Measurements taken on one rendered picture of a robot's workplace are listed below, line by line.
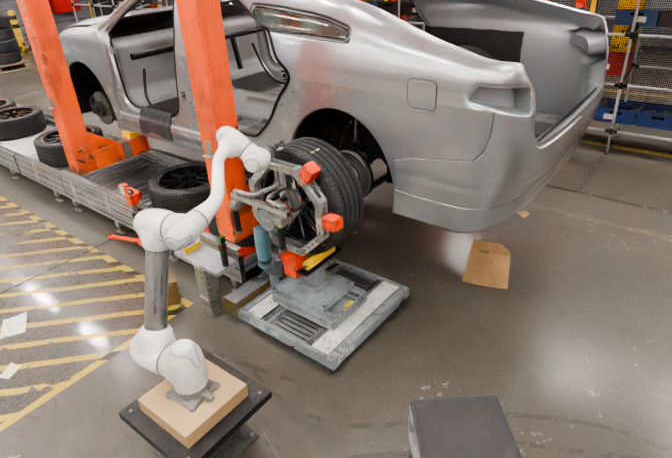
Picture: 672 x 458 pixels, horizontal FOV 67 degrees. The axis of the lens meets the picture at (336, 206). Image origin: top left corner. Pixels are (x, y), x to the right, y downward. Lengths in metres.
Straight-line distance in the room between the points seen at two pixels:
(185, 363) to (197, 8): 1.70
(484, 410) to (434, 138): 1.30
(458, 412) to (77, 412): 2.00
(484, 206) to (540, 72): 1.75
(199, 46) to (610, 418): 2.80
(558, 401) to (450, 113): 1.59
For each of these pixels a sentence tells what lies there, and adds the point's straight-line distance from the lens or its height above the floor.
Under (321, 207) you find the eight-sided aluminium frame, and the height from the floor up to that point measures 0.94.
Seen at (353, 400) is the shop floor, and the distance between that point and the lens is 2.89.
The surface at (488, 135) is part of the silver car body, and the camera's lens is 2.54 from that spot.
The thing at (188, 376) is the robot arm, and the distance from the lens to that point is 2.40.
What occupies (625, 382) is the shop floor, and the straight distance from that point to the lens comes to 3.27.
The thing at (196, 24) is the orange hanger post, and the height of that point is 1.83.
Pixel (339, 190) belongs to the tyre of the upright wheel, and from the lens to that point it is 2.71.
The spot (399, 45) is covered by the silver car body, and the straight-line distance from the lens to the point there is 2.68.
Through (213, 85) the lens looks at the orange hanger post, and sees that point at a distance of 2.88.
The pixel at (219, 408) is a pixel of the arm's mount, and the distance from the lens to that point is 2.47.
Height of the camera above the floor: 2.18
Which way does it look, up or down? 28 degrees down
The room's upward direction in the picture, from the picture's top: 3 degrees counter-clockwise
